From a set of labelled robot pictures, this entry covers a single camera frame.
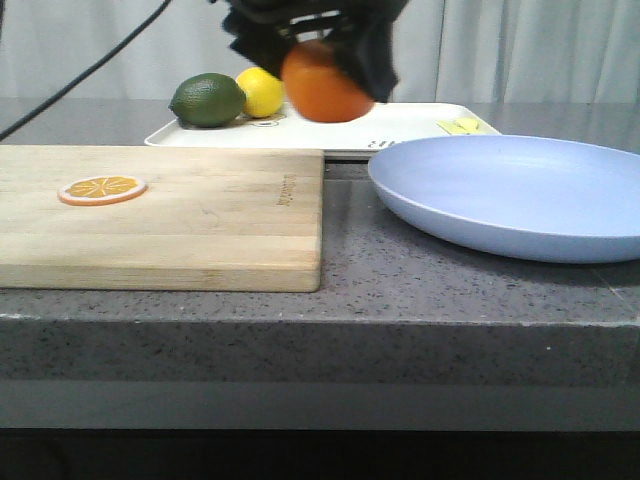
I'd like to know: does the grey curtain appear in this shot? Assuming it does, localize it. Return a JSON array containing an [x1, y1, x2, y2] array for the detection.
[[1, 1, 639, 103]]

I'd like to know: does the yellow lemon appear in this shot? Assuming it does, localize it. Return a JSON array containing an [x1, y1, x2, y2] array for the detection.
[[236, 67, 285, 118]]

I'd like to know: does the orange fruit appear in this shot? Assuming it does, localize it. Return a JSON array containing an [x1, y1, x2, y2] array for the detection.
[[280, 40, 375, 123]]

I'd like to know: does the dark green lime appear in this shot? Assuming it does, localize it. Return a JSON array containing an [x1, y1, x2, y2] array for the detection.
[[169, 73, 246, 128]]

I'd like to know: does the wooden cutting board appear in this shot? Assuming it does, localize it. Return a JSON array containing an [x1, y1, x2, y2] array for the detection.
[[1, 145, 324, 292]]

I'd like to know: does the cream white tray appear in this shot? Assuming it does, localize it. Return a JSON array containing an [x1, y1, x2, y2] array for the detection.
[[145, 103, 499, 160]]

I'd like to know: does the yellow plastic spoon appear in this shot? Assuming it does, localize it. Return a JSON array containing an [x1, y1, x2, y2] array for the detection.
[[436, 117, 481, 135]]

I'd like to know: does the black cable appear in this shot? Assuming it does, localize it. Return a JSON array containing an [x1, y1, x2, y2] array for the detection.
[[0, 0, 172, 142]]

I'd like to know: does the light blue plate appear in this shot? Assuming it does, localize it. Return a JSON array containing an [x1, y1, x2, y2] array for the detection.
[[368, 135, 639, 264]]

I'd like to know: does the orange slice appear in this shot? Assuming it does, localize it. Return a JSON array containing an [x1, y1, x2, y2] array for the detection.
[[57, 175, 148, 206]]

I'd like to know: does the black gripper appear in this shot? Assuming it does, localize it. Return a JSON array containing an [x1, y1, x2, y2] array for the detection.
[[222, 0, 407, 103]]

